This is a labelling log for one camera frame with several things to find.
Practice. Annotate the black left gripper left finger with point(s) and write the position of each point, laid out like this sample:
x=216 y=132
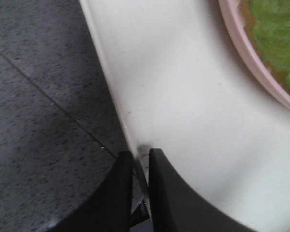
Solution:
x=108 y=209

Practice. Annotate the cream bear serving tray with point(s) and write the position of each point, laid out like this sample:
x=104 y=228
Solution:
x=179 y=84

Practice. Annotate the green lettuce leaf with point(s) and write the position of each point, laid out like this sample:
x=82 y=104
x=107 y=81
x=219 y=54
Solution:
x=268 y=28

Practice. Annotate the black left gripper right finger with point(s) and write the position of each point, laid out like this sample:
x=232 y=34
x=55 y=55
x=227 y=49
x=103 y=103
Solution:
x=176 y=207

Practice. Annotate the pink round plate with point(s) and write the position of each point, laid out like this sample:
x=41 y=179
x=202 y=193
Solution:
x=237 y=23

